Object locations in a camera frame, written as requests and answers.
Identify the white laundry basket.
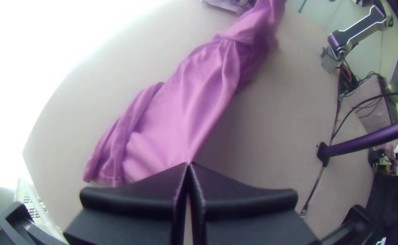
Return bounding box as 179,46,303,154
14,178,69,244

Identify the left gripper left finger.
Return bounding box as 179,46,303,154
64,162,189,245

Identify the heap of clothes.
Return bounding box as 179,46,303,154
201,0,254,15

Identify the black cable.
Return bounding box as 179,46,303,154
329,90,398,143

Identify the maroon t-shirt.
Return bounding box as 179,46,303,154
82,0,288,188

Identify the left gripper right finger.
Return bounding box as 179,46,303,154
189,162,319,245

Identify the black camera stand pole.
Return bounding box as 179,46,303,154
317,112,398,167

